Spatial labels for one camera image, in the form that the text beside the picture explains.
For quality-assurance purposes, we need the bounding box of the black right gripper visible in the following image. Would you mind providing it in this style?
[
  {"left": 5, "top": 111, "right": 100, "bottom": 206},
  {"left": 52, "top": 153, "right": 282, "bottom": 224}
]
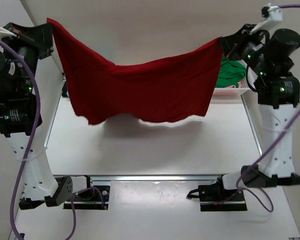
[{"left": 217, "top": 25, "right": 270, "bottom": 75}]

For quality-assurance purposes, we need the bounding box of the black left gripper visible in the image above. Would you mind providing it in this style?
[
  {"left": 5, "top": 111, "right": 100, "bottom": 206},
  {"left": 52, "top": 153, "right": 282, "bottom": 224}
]
[{"left": 3, "top": 8, "right": 58, "bottom": 77}]

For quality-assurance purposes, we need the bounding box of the red t shirt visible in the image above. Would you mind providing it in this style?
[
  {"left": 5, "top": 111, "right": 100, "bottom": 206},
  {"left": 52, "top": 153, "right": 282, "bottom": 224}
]
[{"left": 47, "top": 18, "right": 223, "bottom": 125}]

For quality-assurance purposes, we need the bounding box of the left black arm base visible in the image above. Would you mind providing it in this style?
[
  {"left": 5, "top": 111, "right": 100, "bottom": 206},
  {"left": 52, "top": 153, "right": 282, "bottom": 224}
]
[{"left": 73, "top": 175, "right": 111, "bottom": 210}]

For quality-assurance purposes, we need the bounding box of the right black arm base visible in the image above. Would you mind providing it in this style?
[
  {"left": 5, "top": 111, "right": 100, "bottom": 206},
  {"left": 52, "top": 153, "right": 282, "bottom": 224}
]
[{"left": 186, "top": 180, "right": 248, "bottom": 212}]

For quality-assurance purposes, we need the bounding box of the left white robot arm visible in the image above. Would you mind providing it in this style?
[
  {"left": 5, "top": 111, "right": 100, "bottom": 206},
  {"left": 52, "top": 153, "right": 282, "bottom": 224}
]
[{"left": 0, "top": 23, "right": 95, "bottom": 210}]

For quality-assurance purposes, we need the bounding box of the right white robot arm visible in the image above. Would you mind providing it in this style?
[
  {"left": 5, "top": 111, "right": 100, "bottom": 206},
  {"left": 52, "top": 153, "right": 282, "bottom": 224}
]
[{"left": 214, "top": 24, "right": 300, "bottom": 200}]

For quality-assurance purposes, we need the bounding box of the green t shirt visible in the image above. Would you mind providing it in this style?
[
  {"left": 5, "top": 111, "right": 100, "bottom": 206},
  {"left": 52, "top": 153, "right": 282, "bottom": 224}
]
[{"left": 215, "top": 56, "right": 246, "bottom": 88}]

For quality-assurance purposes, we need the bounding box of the white plastic basket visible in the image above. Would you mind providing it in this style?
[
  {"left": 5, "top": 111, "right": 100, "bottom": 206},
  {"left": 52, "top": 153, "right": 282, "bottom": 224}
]
[{"left": 212, "top": 68, "right": 255, "bottom": 97}]

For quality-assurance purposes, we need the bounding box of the black folded t shirt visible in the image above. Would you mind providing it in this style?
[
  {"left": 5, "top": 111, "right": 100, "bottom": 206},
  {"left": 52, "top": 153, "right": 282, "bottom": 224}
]
[{"left": 61, "top": 83, "right": 68, "bottom": 98}]

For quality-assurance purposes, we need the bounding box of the silver aluminium table rail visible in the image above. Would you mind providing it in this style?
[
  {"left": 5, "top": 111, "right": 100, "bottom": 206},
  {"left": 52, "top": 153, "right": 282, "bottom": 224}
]
[{"left": 53, "top": 174, "right": 226, "bottom": 183}]

